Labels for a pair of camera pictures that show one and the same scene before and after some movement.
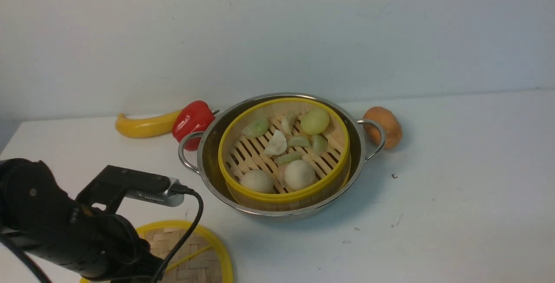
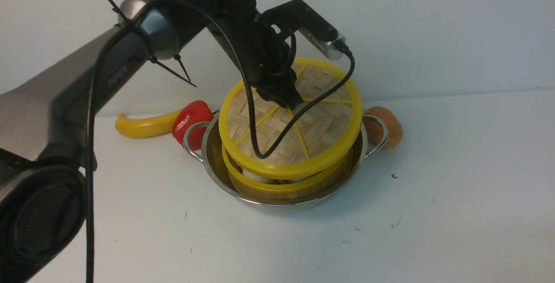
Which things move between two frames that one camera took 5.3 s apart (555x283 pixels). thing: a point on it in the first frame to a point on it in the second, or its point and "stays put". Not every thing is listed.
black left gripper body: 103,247 to 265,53
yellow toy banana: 147,126 stays put
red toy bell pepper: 196,116 stays put
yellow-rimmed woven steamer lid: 202,259 to 316,143
